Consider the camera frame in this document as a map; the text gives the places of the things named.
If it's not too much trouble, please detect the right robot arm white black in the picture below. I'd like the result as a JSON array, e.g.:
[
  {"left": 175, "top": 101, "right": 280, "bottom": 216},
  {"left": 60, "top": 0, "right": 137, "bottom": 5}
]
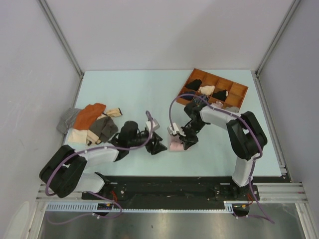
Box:
[{"left": 171, "top": 103, "right": 268, "bottom": 200}]

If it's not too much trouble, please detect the cream beige underwear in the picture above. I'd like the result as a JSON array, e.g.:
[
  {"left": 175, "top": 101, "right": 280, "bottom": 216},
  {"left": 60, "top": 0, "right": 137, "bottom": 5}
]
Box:
[{"left": 67, "top": 128, "right": 102, "bottom": 146}]

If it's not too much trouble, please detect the orange underwear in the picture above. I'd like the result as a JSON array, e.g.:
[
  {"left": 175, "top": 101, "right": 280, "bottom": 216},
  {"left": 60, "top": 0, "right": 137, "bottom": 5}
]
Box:
[{"left": 73, "top": 103, "right": 106, "bottom": 130}]

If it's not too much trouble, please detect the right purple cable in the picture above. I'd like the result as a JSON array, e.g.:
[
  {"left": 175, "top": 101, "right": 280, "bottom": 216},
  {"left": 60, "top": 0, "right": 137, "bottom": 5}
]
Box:
[{"left": 168, "top": 93, "right": 276, "bottom": 225}]

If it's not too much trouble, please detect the pale pink rolled underwear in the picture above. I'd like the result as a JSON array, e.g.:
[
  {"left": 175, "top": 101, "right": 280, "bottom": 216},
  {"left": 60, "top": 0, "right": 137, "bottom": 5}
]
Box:
[{"left": 214, "top": 101, "right": 223, "bottom": 108}]

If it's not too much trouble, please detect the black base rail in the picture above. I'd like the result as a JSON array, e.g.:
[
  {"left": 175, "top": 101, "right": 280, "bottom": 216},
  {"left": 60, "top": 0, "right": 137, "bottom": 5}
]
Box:
[{"left": 51, "top": 174, "right": 291, "bottom": 202}]

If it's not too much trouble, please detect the black white rolled underwear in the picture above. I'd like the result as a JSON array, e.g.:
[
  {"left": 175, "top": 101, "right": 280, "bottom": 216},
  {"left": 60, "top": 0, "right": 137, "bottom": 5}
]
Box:
[{"left": 212, "top": 90, "right": 228, "bottom": 102}]

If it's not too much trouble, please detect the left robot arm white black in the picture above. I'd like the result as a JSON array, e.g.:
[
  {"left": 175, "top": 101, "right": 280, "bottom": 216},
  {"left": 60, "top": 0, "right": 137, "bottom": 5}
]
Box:
[{"left": 39, "top": 120, "right": 167, "bottom": 199}]

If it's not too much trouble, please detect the striped navy rolled underwear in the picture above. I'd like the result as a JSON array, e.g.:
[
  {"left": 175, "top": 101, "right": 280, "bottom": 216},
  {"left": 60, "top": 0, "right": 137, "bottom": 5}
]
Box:
[{"left": 192, "top": 94, "right": 209, "bottom": 106}]

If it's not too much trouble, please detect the pink underwear navy trim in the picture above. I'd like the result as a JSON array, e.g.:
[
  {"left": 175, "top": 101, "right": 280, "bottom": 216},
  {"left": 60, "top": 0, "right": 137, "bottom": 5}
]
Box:
[{"left": 169, "top": 135, "right": 191, "bottom": 152}]

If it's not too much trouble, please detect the peach underwear dark trim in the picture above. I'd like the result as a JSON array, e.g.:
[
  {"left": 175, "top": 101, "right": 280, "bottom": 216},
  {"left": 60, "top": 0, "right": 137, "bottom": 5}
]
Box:
[{"left": 97, "top": 108, "right": 123, "bottom": 119}]

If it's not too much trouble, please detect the cream rolled underwear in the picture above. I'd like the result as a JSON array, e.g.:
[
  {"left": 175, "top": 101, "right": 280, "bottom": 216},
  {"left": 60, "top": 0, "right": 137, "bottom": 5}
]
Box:
[{"left": 198, "top": 85, "right": 215, "bottom": 96}]

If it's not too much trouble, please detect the olive brown underwear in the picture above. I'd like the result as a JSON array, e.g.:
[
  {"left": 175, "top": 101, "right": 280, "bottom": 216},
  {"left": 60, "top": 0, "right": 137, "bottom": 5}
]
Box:
[{"left": 87, "top": 117, "right": 118, "bottom": 144}]

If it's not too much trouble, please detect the grey striped underwear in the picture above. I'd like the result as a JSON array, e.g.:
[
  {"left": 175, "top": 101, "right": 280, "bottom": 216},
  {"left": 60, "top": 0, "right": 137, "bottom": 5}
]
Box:
[{"left": 56, "top": 108, "right": 81, "bottom": 134}]

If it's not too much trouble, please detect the white cable duct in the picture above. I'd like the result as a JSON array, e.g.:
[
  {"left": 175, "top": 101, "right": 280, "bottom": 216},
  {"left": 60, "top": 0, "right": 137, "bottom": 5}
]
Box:
[{"left": 46, "top": 201, "right": 249, "bottom": 213}]

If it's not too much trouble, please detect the wooden compartment tray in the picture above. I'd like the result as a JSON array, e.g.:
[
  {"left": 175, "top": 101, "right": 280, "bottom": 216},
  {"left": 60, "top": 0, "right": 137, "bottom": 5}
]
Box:
[{"left": 177, "top": 68, "right": 248, "bottom": 113}]

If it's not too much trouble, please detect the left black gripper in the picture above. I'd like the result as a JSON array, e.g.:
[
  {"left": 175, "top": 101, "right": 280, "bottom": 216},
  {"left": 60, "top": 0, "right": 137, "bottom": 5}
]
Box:
[{"left": 128, "top": 130, "right": 167, "bottom": 154}]

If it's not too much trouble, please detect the grey rolled underwear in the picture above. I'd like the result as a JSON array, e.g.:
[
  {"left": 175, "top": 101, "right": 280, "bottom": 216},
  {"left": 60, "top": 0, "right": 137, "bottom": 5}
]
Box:
[{"left": 225, "top": 106, "right": 240, "bottom": 113}]

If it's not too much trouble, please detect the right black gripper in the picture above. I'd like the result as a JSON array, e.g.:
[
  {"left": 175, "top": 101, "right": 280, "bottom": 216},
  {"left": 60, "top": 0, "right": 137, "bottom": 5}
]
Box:
[{"left": 178, "top": 120, "right": 207, "bottom": 150}]

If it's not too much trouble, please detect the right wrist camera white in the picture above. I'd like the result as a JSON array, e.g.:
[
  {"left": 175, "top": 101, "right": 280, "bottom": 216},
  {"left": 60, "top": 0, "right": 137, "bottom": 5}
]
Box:
[{"left": 167, "top": 122, "right": 184, "bottom": 136}]

